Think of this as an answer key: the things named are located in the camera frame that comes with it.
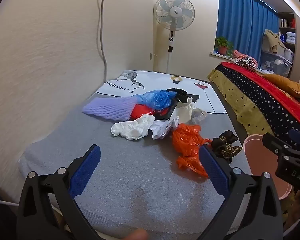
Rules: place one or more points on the potted green plant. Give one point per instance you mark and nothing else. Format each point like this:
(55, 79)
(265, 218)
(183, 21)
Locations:
(223, 45)

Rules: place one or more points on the clear plastic wrap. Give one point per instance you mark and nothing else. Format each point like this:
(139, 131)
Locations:
(200, 116)

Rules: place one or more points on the dark bookshelf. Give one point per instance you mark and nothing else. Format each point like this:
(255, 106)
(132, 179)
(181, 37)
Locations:
(287, 23)

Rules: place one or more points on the white wall socket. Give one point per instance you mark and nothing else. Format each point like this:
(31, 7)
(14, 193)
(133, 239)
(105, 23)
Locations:
(153, 56)

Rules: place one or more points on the black leopard print cloth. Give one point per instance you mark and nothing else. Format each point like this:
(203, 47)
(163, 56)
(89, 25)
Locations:
(225, 145)

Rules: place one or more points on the orange plastic bag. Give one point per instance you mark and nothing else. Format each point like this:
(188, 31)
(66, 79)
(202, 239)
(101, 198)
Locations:
(187, 140)

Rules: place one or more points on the cream plastic bag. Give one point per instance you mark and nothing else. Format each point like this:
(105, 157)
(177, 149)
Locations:
(185, 112)

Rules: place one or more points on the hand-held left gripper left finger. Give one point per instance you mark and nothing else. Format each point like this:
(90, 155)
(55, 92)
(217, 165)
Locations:
(86, 172)

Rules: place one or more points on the orange pillow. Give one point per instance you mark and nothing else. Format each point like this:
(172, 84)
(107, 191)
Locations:
(285, 83)

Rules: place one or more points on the red plastic bag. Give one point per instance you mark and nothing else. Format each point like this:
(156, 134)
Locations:
(142, 111)

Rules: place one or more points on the clear plastic storage box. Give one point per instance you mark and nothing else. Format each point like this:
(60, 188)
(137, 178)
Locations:
(277, 63)

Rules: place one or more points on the purple foam fruit net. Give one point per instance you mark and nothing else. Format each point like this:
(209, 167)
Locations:
(110, 107)

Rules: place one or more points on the beige jacket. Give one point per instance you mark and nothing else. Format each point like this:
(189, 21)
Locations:
(273, 40)

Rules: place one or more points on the white window sill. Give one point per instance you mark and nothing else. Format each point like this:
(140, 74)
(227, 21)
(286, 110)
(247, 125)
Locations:
(216, 54)

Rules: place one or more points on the dark grey plastic bag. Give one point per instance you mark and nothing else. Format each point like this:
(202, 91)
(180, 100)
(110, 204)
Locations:
(167, 113)

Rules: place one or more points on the crumpled white paper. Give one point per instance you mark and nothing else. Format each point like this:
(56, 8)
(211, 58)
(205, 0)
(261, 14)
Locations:
(161, 130)

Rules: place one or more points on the blue plastic bag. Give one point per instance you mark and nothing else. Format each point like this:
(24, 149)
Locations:
(157, 97)

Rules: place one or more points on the pink cloth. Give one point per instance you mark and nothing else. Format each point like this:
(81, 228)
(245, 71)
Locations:
(240, 54)

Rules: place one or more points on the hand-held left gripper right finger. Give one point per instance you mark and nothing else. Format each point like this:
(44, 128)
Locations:
(213, 170)

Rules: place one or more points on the blue curtain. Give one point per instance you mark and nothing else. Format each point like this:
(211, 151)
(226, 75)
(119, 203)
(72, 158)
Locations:
(242, 22)

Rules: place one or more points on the pink waste bin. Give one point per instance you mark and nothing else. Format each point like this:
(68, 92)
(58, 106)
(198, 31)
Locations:
(255, 155)

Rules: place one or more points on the red blanket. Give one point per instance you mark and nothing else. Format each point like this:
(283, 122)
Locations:
(272, 95)

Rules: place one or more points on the white plastic bag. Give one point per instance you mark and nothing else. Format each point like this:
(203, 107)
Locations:
(132, 128)

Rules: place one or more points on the black white striped cloth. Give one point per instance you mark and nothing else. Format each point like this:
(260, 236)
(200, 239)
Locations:
(246, 63)

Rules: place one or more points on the white standing fan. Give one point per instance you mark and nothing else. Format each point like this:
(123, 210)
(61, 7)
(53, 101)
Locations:
(173, 11)

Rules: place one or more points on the person's left hand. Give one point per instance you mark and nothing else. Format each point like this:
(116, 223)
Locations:
(137, 235)

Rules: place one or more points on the grey printed bed sheet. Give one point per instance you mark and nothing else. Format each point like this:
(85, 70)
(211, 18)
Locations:
(140, 180)

